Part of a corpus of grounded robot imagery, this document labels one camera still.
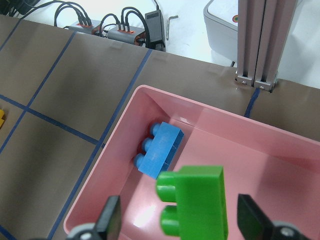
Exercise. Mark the green toy block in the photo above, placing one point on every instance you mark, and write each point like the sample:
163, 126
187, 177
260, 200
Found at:
196, 200

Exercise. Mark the black power adapter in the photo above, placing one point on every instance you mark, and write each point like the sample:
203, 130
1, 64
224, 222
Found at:
155, 23

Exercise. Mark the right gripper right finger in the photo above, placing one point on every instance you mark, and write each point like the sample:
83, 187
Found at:
254, 224

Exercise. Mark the pink plastic box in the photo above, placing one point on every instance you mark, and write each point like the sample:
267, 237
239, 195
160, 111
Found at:
279, 169

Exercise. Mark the grey usb hub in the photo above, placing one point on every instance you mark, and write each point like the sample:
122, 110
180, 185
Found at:
135, 36
92, 29

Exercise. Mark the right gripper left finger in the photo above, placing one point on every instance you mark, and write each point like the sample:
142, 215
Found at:
107, 226

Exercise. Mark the white box device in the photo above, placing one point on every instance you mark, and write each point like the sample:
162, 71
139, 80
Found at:
221, 21

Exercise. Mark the aluminium frame post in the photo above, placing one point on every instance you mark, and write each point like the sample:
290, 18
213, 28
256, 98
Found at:
263, 28

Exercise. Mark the blue toy block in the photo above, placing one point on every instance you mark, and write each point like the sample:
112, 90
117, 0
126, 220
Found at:
158, 150

